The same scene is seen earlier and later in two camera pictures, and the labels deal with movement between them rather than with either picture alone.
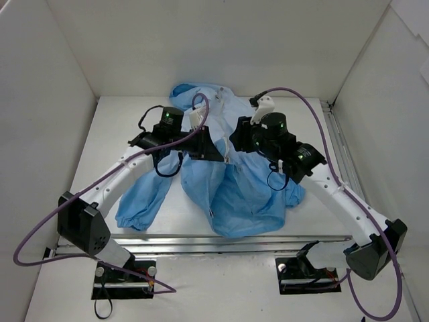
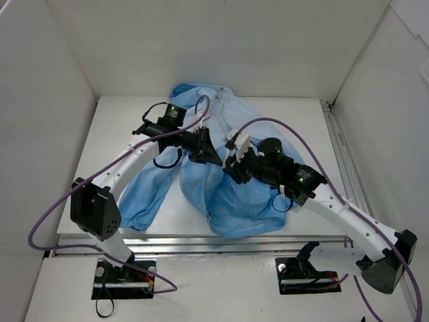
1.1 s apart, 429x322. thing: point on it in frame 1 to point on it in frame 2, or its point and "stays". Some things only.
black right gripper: (241, 135) to (238, 168)
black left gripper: (204, 143) stays
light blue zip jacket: (243, 195) stays
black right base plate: (297, 275) stays
